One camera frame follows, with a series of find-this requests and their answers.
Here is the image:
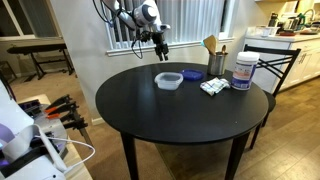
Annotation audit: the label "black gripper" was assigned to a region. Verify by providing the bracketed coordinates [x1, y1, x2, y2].
[151, 30, 170, 62]

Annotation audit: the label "blue plastic lunchbox lid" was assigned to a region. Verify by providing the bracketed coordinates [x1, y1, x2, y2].
[179, 68, 205, 82]

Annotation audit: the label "white window blinds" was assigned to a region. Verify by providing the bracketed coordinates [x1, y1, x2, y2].
[108, 0, 232, 48]

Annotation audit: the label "wooden spatula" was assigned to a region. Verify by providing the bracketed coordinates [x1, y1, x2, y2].
[200, 34, 219, 56]

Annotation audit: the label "metal utensil cup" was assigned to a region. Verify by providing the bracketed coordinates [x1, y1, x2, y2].
[207, 51, 229, 77]

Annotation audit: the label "checkered dish cloth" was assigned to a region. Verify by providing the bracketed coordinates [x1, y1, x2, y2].
[199, 77, 232, 97]

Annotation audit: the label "round black table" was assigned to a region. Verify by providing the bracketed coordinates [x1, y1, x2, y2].
[95, 62, 270, 180]

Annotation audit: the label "white wipes canister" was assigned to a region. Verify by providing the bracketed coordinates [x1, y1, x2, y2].
[230, 51, 261, 91]

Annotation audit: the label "white counter basket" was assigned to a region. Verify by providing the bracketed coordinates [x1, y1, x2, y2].
[261, 26, 280, 38]

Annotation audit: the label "black metal chair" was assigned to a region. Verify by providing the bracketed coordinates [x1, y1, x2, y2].
[242, 43, 302, 150]

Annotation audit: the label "black orange clamp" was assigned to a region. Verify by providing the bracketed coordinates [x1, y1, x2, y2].
[45, 94, 73, 111]
[45, 111, 81, 124]
[44, 102, 80, 116]

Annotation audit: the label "black water bottle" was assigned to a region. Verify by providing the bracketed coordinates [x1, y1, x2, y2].
[268, 12, 280, 28]

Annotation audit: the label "black keyboard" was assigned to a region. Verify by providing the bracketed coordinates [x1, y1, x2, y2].
[6, 42, 68, 56]

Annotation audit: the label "red bowl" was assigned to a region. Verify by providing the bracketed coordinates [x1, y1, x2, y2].
[278, 30, 297, 37]

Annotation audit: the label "black keyboard stand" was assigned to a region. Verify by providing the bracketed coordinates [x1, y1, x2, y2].
[16, 49, 76, 81]

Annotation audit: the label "silver kitchen appliance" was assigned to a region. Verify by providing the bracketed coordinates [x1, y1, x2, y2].
[283, 15, 302, 33]

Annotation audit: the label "white kitchen counter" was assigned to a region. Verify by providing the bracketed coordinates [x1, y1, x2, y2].
[244, 32, 320, 92]

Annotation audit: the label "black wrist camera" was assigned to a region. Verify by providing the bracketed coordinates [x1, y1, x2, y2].
[138, 30, 155, 43]

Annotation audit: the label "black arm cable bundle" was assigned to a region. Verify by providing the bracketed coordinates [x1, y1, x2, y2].
[92, 0, 145, 60]

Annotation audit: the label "white cable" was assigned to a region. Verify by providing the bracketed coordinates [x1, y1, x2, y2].
[34, 134, 97, 175]

